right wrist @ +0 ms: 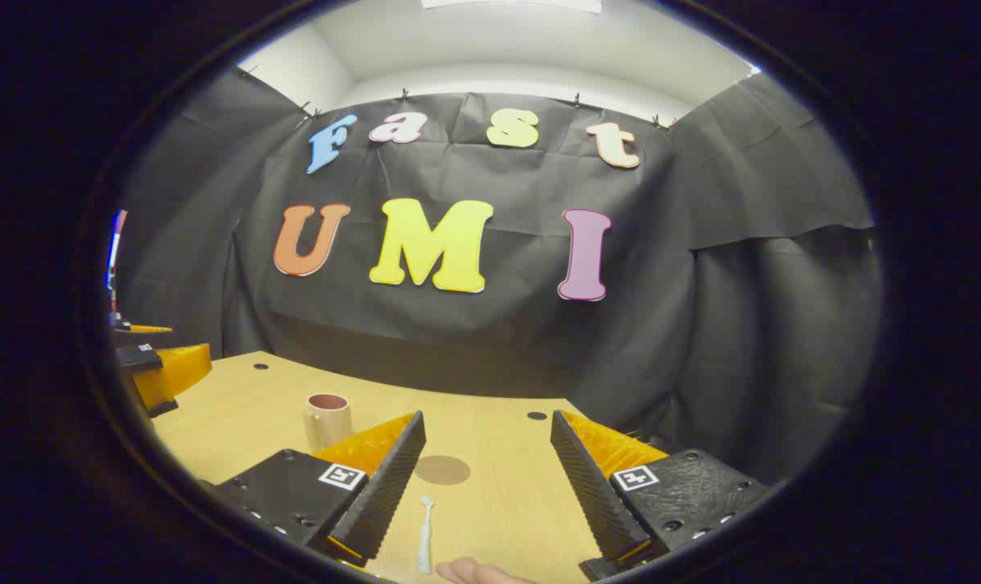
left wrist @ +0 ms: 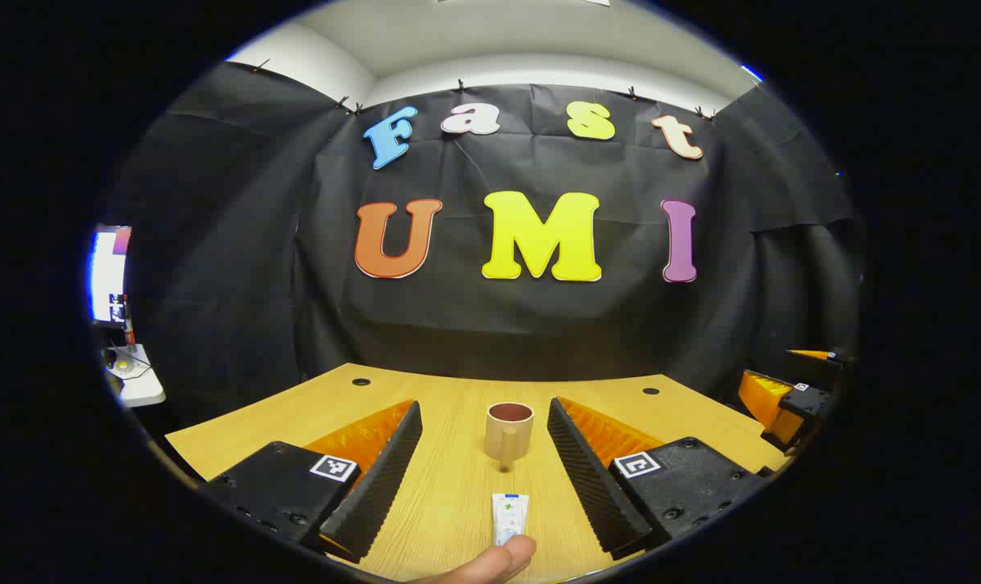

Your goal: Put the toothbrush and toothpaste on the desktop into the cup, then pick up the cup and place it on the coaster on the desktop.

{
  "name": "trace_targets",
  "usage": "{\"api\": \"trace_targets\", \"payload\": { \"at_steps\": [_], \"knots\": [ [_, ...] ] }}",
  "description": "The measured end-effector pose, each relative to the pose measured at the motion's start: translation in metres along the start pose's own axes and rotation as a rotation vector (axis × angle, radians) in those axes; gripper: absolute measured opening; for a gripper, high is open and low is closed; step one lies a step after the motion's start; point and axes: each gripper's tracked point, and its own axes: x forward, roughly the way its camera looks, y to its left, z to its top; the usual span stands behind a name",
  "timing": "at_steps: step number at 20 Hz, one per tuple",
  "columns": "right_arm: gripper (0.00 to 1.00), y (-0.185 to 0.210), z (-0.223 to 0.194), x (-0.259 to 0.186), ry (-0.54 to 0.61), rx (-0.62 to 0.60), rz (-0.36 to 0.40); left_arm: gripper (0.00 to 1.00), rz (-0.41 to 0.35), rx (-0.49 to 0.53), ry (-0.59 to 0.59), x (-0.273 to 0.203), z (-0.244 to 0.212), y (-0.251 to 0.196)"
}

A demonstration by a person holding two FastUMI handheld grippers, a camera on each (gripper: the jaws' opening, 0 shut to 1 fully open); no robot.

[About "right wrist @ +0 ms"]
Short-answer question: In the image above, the brown round coaster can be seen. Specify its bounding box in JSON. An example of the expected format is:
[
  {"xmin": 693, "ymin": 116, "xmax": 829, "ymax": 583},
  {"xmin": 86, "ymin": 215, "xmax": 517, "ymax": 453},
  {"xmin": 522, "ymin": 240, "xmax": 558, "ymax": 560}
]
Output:
[{"xmin": 414, "ymin": 455, "xmax": 471, "ymax": 486}]

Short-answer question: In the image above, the ceiling light panel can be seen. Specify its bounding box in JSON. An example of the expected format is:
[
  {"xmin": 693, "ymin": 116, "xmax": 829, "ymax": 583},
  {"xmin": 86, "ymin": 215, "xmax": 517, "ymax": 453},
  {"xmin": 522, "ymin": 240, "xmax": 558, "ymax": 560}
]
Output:
[{"xmin": 421, "ymin": 0, "xmax": 603, "ymax": 14}]

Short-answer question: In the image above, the blue and white upright strip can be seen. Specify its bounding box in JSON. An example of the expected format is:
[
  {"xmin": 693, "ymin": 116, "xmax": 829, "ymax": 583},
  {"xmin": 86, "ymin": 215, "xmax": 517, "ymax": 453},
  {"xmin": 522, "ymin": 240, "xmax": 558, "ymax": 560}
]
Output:
[{"xmin": 106, "ymin": 209, "xmax": 128, "ymax": 321}]

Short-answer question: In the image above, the black backdrop cloth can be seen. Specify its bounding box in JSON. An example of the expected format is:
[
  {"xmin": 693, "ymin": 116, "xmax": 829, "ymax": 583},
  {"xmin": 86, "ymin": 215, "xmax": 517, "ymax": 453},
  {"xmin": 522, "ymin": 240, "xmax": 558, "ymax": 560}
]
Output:
[{"xmin": 113, "ymin": 69, "xmax": 884, "ymax": 487}]

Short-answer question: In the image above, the pale blue toothbrush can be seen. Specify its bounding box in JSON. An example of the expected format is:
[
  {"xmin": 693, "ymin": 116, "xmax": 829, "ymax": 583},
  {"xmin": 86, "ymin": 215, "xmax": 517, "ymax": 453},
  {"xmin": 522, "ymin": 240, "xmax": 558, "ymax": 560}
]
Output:
[{"xmin": 417, "ymin": 496, "xmax": 435, "ymax": 575}]

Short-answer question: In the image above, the wooden desktop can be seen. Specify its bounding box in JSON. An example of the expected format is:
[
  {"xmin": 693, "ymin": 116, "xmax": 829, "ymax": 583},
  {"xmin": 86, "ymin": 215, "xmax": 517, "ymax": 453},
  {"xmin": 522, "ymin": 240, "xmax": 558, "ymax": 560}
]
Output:
[{"xmin": 145, "ymin": 350, "xmax": 678, "ymax": 584}]

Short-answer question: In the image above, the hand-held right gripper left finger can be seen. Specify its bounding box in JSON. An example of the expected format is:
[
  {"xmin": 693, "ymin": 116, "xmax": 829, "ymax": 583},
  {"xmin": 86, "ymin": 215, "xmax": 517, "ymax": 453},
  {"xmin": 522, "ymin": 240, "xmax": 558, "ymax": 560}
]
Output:
[{"xmin": 206, "ymin": 410, "xmax": 427, "ymax": 569}]

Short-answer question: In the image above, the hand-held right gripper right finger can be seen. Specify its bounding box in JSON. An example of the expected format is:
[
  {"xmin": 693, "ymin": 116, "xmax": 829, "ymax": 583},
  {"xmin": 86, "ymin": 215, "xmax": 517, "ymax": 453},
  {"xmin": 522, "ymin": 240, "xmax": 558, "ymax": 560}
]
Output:
[{"xmin": 550, "ymin": 410, "xmax": 775, "ymax": 581}]

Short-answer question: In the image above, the beige cup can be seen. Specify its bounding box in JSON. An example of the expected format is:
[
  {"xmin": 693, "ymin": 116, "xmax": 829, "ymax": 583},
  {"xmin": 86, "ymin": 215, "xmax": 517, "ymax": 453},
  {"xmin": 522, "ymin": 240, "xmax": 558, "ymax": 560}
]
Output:
[{"xmin": 303, "ymin": 393, "xmax": 353, "ymax": 453}]

